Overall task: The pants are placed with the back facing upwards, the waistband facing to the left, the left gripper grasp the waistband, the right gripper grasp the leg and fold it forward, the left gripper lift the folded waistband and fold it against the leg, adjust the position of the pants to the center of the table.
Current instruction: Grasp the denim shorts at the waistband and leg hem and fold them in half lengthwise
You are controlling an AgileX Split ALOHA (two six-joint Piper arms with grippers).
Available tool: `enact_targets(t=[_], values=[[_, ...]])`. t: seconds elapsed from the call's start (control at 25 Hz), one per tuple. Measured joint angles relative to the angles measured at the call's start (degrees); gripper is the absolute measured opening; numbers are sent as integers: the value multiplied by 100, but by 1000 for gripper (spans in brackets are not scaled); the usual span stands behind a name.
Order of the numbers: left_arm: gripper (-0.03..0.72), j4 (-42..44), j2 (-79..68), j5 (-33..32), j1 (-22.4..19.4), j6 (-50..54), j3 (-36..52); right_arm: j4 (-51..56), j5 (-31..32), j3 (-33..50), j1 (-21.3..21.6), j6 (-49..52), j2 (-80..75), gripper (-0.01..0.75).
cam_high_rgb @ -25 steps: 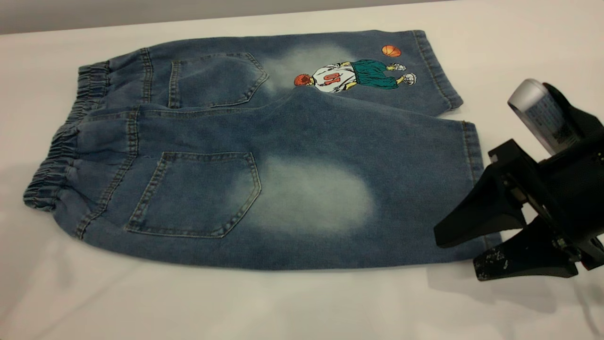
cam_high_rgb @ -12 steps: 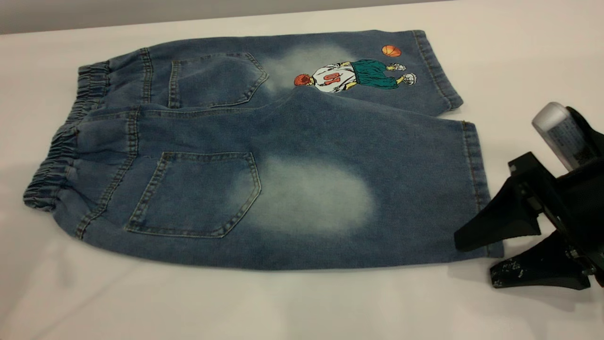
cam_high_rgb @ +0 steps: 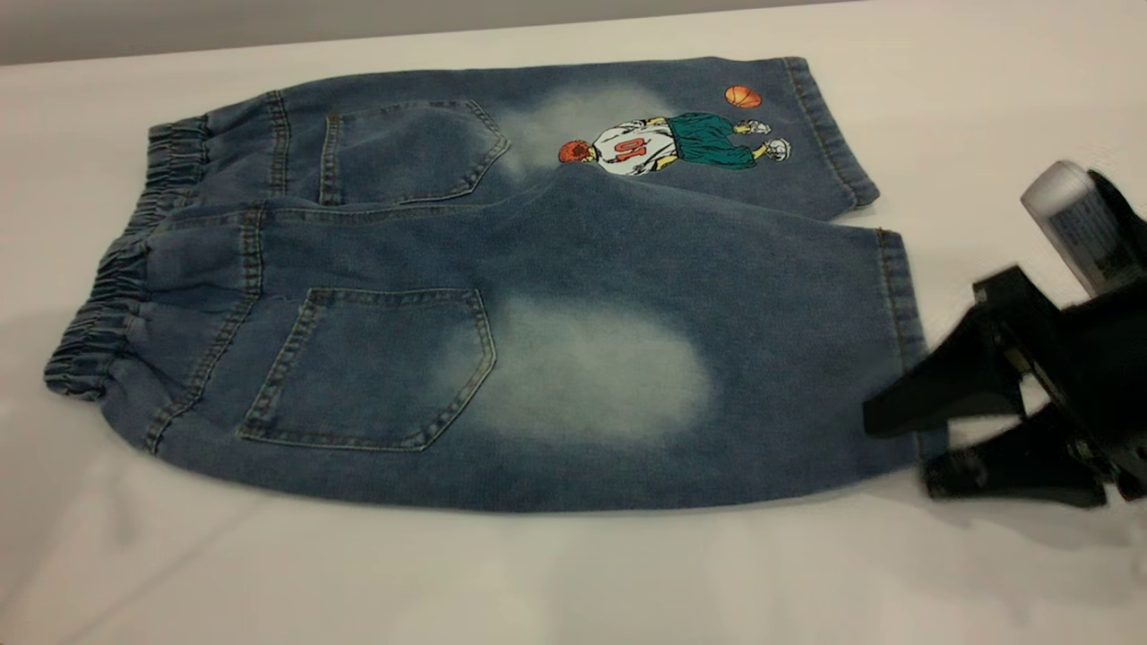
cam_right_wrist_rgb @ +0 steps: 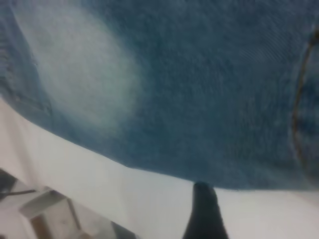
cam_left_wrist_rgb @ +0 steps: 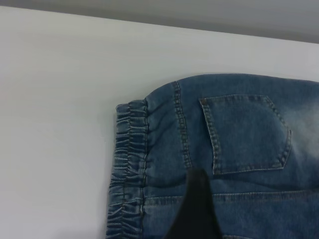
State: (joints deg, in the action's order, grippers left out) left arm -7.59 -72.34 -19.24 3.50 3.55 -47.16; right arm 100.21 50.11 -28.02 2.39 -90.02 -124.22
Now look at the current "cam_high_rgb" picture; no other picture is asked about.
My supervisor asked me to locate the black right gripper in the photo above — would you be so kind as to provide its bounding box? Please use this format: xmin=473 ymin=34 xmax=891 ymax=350
xmin=863 ymin=265 xmax=1147 ymax=509

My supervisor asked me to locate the blue denim shorts cartoon print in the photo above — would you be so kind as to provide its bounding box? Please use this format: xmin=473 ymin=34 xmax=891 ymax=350
xmin=43 ymin=56 xmax=949 ymax=514

